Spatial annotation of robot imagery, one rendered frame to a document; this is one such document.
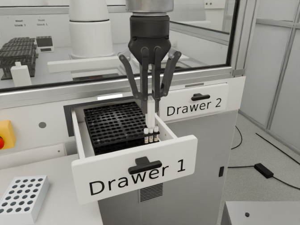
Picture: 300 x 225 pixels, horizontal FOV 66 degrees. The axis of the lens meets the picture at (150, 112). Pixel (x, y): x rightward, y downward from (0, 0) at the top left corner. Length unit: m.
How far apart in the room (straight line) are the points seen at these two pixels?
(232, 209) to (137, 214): 0.67
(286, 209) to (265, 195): 1.32
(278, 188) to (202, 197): 0.84
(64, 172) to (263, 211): 0.53
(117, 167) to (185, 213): 0.80
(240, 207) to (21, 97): 0.62
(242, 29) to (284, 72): 1.50
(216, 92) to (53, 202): 0.65
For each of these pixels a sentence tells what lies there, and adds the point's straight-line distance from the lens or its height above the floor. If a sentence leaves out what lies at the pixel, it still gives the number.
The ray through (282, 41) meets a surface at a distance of 2.43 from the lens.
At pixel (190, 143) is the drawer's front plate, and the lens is 0.57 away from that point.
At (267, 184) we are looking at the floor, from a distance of 1.98.
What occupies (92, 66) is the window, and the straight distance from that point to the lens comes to 0.75.
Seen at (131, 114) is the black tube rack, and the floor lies 0.90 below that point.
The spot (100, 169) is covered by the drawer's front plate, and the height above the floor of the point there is 0.90.
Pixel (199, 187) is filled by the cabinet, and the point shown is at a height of 0.41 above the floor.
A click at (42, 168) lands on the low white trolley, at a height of 0.76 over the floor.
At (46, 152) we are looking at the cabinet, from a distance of 0.84.
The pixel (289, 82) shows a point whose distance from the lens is 2.39.
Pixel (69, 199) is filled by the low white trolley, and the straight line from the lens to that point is 0.67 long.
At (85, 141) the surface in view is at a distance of 0.74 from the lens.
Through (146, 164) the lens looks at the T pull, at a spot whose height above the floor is 0.91.
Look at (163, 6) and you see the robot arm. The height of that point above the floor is 1.21.
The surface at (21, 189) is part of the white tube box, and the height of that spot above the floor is 0.79.
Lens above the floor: 1.23
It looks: 26 degrees down
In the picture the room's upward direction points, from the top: straight up
